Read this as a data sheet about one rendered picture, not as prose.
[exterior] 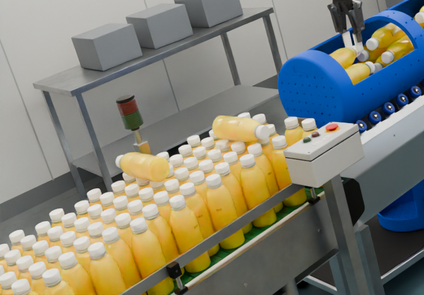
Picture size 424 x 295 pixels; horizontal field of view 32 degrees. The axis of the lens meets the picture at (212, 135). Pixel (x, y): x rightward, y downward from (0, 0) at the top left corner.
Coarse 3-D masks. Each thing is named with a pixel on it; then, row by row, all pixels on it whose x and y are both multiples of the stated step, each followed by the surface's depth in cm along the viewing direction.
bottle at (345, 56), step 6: (342, 48) 246; (348, 48) 246; (330, 54) 243; (336, 54) 242; (342, 54) 243; (348, 54) 244; (354, 54) 246; (336, 60) 241; (342, 60) 242; (348, 60) 244; (354, 60) 247; (342, 66) 242; (348, 66) 245
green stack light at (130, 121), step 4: (136, 112) 238; (124, 116) 238; (128, 116) 237; (132, 116) 238; (136, 116) 238; (140, 116) 240; (124, 120) 238; (128, 120) 238; (132, 120) 238; (136, 120) 238; (140, 120) 239; (124, 124) 240; (128, 124) 239; (132, 124) 238; (136, 124) 239; (140, 124) 239; (128, 128) 239; (132, 128) 239
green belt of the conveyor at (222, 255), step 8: (320, 192) 217; (288, 208) 213; (296, 208) 212; (280, 216) 210; (272, 224) 207; (248, 232) 206; (256, 232) 205; (248, 240) 202; (216, 256) 198; (224, 256) 197; (184, 272) 195; (200, 272) 193; (184, 280) 191; (176, 288) 188
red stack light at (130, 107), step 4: (132, 100) 237; (120, 104) 237; (124, 104) 236; (128, 104) 236; (132, 104) 237; (136, 104) 239; (120, 108) 237; (124, 108) 237; (128, 108) 237; (132, 108) 237; (136, 108) 238; (120, 112) 238; (124, 112) 237; (128, 112) 237; (132, 112) 237
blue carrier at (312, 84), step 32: (416, 0) 284; (352, 32) 262; (416, 32) 251; (288, 64) 240; (320, 64) 229; (416, 64) 250; (288, 96) 246; (320, 96) 235; (352, 96) 231; (384, 96) 243
